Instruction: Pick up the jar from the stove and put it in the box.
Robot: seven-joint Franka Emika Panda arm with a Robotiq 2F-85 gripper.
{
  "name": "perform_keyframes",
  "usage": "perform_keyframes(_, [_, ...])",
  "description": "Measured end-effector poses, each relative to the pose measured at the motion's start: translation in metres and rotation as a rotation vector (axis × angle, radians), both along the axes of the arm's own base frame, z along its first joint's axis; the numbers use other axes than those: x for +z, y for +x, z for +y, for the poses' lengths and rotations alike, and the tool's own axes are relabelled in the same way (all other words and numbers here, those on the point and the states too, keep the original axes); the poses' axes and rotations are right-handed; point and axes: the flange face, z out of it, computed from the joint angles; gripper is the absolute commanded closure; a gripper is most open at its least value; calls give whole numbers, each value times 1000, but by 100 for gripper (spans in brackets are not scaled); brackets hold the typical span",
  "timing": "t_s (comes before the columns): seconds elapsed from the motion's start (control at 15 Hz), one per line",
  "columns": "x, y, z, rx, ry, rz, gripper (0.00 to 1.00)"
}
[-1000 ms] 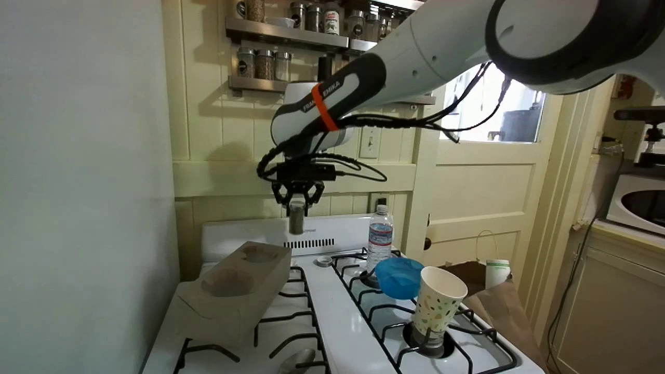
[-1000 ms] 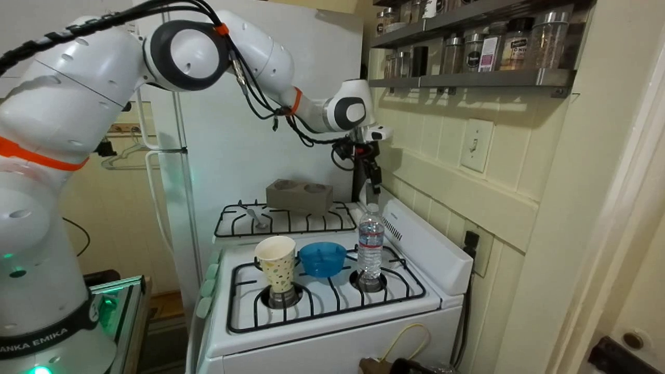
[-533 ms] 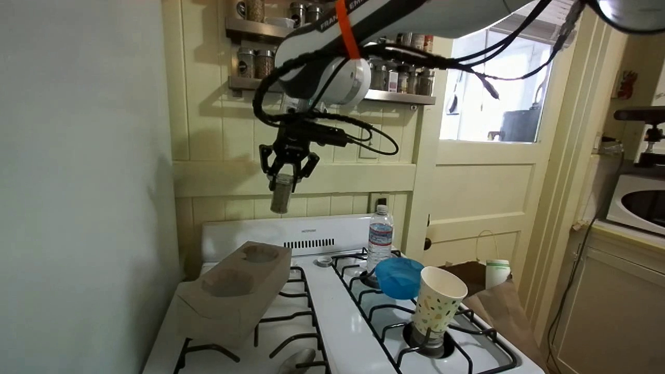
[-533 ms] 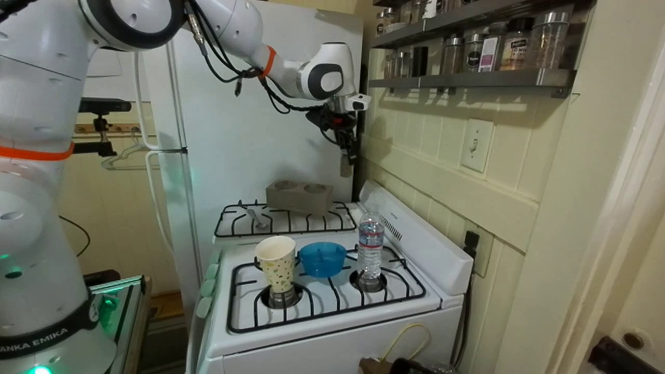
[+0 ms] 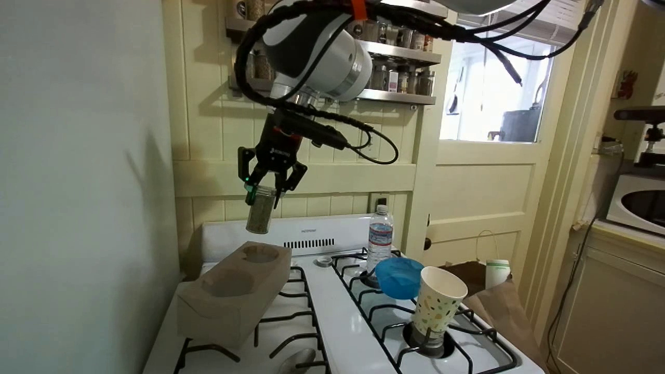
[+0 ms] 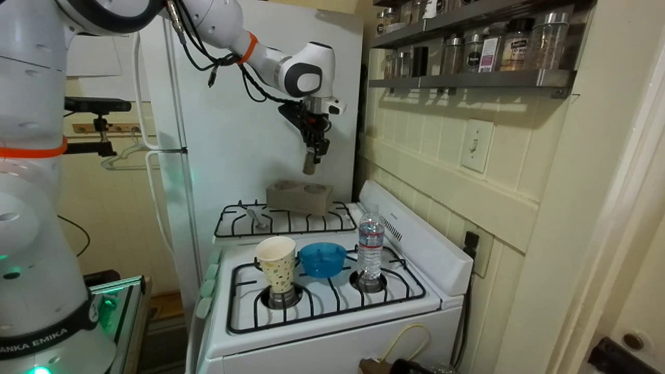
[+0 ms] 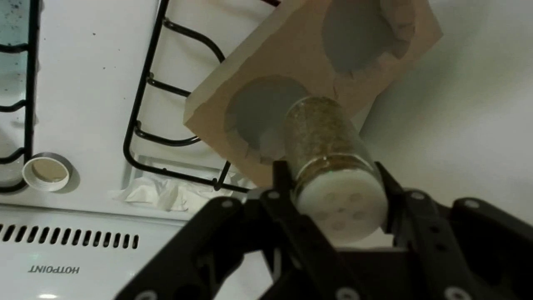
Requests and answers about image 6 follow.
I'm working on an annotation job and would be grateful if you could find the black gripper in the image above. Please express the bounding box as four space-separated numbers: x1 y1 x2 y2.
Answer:
294 110 333 171

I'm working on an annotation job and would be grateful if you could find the white gas stove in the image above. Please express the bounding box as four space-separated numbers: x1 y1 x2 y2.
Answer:
186 176 476 374

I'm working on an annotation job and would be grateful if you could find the dark spice jar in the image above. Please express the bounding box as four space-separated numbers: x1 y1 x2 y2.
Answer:
462 30 483 75

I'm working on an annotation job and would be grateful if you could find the white label spice jar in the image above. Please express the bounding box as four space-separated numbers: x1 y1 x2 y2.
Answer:
476 27 505 75

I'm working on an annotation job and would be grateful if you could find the brown label spice jar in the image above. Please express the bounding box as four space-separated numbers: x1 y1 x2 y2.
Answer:
500 16 537 75

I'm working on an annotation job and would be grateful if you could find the robot control box green light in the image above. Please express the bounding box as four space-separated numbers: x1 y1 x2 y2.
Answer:
81 269 154 374

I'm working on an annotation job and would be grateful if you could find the large clear spice jar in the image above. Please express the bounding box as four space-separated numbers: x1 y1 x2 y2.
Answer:
532 8 574 72

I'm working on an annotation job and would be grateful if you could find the white refrigerator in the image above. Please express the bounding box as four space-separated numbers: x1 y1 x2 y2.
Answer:
138 0 367 307

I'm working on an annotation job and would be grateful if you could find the blue plastic bowl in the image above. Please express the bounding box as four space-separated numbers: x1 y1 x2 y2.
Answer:
297 239 347 280

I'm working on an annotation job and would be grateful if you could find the clear plastic water bottle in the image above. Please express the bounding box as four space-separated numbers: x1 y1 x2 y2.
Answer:
355 215 386 285

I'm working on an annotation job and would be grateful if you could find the dotted paper cup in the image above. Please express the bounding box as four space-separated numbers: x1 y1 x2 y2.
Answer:
251 235 300 295

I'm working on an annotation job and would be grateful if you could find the black grate with cup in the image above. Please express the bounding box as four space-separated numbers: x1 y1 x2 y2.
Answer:
225 246 429 337

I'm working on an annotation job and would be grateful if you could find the black door hardware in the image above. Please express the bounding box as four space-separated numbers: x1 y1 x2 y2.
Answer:
589 331 665 374

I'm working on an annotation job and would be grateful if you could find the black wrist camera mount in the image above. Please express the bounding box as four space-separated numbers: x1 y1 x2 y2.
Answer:
278 100 309 130

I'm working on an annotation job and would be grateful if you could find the white light switch plate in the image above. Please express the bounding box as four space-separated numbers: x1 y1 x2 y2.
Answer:
459 119 496 175

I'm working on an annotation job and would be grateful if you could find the grey wall shelf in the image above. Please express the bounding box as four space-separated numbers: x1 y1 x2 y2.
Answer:
369 66 577 100
370 0 598 50

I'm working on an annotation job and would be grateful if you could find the black wall outlet plug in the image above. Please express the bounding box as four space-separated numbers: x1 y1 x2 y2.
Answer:
463 229 483 260

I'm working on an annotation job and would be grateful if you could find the black power cable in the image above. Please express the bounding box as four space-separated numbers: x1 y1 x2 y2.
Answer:
450 255 475 369

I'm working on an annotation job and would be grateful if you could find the black camera on stand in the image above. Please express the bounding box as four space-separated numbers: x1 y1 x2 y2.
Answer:
62 95 134 117

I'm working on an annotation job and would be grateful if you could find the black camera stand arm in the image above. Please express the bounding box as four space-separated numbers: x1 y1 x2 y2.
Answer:
62 112 118 158

